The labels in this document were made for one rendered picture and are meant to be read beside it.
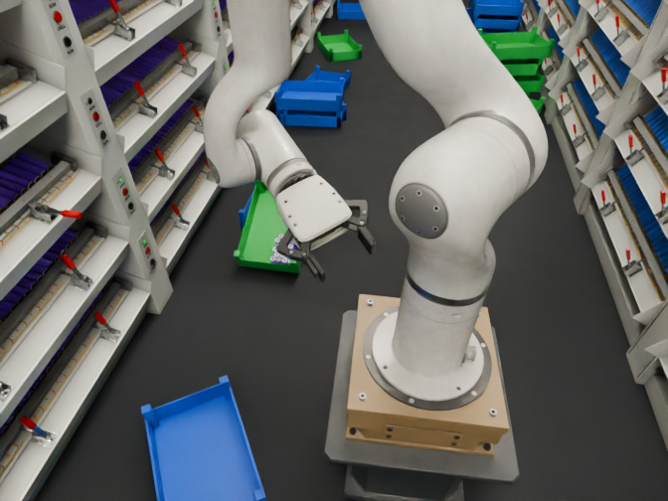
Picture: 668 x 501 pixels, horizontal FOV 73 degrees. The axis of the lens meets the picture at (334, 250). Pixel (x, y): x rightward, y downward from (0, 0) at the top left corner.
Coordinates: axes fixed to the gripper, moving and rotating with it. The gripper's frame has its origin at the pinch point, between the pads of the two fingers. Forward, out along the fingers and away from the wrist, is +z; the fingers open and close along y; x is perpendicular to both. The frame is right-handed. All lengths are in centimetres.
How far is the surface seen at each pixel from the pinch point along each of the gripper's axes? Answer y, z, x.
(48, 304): 52, -33, -25
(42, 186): 40, -48, -10
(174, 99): 7, -78, -31
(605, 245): -92, 14, -68
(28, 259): 47, -34, -10
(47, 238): 43, -38, -12
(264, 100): -35, -125, -95
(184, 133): 8, -85, -51
